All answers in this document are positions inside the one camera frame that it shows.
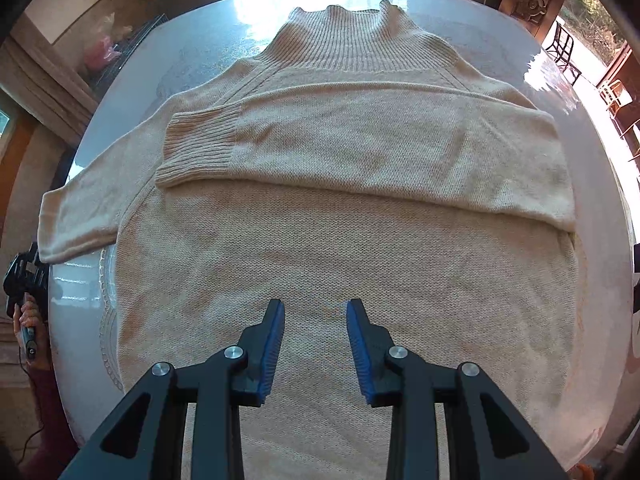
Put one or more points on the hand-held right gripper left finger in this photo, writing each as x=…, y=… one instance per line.
x=272, y=355

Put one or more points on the person's left hand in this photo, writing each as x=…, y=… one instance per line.
x=42, y=340

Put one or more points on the pink plastic bag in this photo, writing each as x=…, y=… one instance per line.
x=100, y=52

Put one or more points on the black metal chair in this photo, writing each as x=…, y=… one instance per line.
x=556, y=40

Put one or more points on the beige knit sweater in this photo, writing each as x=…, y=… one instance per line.
x=350, y=240

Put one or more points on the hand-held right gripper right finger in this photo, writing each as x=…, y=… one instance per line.
x=357, y=355

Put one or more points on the person's left forearm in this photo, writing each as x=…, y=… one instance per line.
x=50, y=410

